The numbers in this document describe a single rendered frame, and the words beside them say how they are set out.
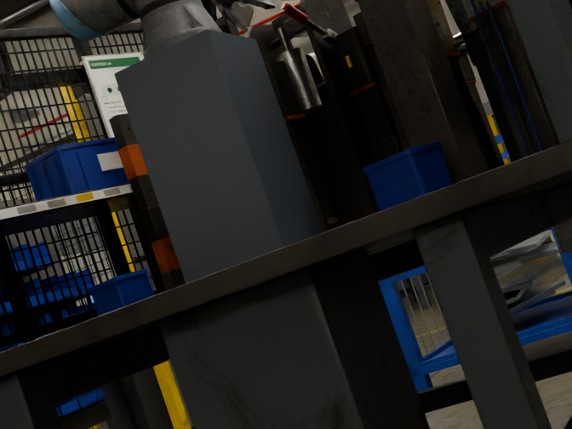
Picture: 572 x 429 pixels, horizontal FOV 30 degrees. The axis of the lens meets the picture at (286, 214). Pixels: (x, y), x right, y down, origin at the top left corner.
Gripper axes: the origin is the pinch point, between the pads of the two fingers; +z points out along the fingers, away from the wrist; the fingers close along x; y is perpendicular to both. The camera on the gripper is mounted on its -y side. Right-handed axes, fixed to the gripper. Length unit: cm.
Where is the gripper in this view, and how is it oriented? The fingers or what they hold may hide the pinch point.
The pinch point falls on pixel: (265, 24)
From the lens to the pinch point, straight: 247.3
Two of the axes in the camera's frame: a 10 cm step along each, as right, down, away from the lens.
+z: 8.4, 5.2, 1.4
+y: 4.9, -6.2, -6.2
